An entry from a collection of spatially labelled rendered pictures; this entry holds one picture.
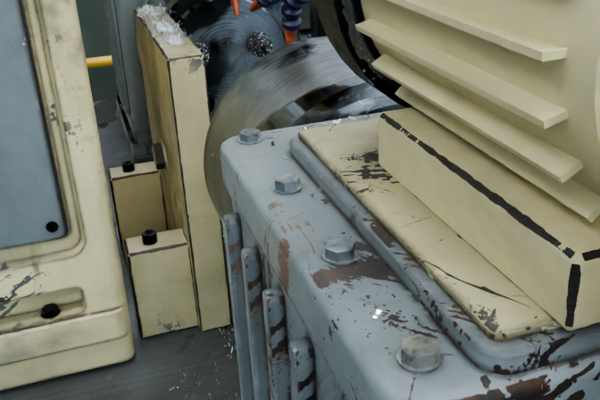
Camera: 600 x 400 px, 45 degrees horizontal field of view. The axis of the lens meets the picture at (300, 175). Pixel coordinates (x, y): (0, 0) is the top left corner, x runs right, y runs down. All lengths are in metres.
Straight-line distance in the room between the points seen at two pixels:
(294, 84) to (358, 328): 0.36
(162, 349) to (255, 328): 0.44
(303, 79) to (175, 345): 0.41
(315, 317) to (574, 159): 0.14
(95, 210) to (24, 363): 0.20
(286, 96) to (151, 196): 0.51
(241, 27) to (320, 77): 0.55
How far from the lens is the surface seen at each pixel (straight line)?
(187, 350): 0.90
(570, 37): 0.25
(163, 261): 0.88
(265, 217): 0.40
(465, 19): 0.29
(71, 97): 0.75
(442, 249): 0.33
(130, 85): 1.39
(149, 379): 0.87
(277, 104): 0.62
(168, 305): 0.91
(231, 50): 1.17
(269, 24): 1.17
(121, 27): 1.36
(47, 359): 0.88
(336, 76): 0.62
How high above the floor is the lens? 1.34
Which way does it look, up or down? 24 degrees down
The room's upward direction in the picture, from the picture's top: 3 degrees counter-clockwise
